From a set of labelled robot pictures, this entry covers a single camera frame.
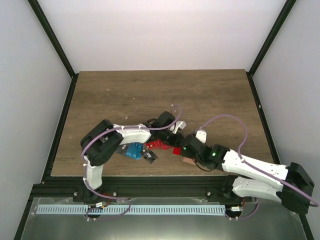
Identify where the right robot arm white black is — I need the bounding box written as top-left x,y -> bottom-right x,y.
180,134 -> 317,215

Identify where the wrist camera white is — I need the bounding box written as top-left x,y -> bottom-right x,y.
169,121 -> 187,134
195,129 -> 207,144

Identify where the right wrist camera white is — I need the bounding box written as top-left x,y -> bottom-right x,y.
195,129 -> 207,144

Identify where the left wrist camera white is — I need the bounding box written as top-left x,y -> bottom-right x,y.
169,121 -> 187,134

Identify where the blue card pile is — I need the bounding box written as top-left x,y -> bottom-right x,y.
124,142 -> 144,160

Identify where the light blue slotted cable duct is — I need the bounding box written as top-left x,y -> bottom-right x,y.
36,204 -> 226,216

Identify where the right black frame post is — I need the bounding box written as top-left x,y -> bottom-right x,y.
248,0 -> 298,76

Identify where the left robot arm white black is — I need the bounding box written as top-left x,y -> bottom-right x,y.
80,111 -> 187,202

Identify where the pink leather card holder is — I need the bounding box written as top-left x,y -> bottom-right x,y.
182,157 -> 196,166

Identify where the lone red card magnetic stripe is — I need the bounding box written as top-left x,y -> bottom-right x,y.
172,147 -> 182,156

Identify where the black VIP card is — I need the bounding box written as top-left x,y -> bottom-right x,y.
141,148 -> 158,164

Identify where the red VIP card pile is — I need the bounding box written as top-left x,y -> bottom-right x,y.
145,139 -> 172,150

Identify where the left black frame post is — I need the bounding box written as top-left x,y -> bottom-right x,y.
27,0 -> 77,78

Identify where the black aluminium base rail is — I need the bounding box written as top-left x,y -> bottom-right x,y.
30,175 -> 239,203

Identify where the black frame post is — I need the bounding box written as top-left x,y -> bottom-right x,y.
27,0 -> 77,78
248,0 -> 298,76

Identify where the black card pile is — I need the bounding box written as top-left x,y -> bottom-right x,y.
115,144 -> 130,156

